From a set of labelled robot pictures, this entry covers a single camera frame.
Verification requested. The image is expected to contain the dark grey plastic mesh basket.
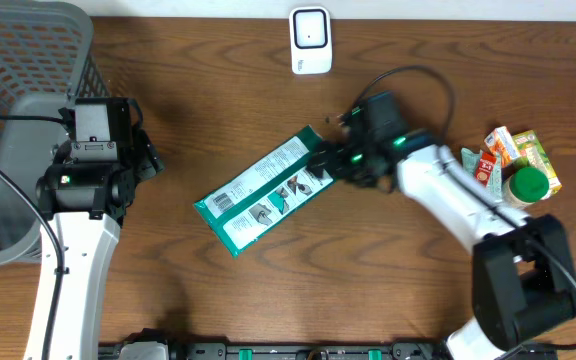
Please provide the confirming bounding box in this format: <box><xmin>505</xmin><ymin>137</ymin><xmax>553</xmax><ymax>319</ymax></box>
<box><xmin>0</xmin><ymin>1</ymin><xmax>110</xmax><ymax>265</ymax></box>

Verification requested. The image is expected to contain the small orange box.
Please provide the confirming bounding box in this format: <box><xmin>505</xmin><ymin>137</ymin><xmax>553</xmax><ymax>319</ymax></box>
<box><xmin>484</xmin><ymin>126</ymin><xmax>521</xmax><ymax>168</ymax></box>

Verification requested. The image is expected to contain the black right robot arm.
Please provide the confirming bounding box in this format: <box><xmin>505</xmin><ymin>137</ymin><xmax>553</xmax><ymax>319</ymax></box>
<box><xmin>307</xmin><ymin>130</ymin><xmax>576</xmax><ymax>359</ymax></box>

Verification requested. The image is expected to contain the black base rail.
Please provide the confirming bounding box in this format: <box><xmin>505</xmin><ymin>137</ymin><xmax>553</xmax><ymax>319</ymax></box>
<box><xmin>97</xmin><ymin>341</ymin><xmax>559</xmax><ymax>360</ymax></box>

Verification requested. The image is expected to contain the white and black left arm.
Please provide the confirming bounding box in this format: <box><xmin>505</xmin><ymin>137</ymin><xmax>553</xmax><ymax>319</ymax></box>
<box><xmin>24</xmin><ymin>129</ymin><xmax>164</xmax><ymax>359</ymax></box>

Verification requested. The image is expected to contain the green 3M package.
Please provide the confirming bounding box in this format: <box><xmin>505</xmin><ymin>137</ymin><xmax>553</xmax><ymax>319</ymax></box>
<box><xmin>194</xmin><ymin>126</ymin><xmax>334</xmax><ymax>257</ymax></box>

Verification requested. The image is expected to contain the mint green wipes pack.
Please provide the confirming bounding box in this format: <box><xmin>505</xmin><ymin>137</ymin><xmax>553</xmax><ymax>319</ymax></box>
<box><xmin>461</xmin><ymin>148</ymin><xmax>503</xmax><ymax>201</ymax></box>

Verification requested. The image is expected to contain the white jar green lid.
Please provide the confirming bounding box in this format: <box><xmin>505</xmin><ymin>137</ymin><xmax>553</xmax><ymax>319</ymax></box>
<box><xmin>502</xmin><ymin>167</ymin><xmax>550</xmax><ymax>209</ymax></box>

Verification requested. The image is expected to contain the red sachet packet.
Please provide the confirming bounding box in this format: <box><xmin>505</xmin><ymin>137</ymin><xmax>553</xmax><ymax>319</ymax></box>
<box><xmin>474</xmin><ymin>153</ymin><xmax>497</xmax><ymax>186</ymax></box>

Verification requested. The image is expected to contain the green yellow juice carton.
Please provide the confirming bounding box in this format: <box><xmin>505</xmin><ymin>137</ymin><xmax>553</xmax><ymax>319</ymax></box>
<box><xmin>512</xmin><ymin>130</ymin><xmax>562</xmax><ymax>200</ymax></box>

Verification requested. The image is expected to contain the white barcode scanner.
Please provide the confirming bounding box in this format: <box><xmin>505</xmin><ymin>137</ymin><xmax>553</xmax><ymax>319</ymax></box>
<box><xmin>288</xmin><ymin>6</ymin><xmax>333</xmax><ymax>75</ymax></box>

